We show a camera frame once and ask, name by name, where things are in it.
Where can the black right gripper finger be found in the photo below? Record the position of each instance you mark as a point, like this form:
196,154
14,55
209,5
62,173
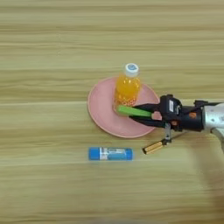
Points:
145,121
145,107

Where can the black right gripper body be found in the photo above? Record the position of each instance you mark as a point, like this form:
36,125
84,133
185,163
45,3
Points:
189,118

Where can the green rectangular block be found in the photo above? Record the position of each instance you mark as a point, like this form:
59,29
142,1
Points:
134,111

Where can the orange juice bottle white cap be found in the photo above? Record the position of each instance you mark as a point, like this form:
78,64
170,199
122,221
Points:
127,87

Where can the blue glue stick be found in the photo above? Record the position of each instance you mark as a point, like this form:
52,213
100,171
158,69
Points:
110,154

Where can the pink round plate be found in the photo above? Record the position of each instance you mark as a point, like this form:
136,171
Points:
102,116

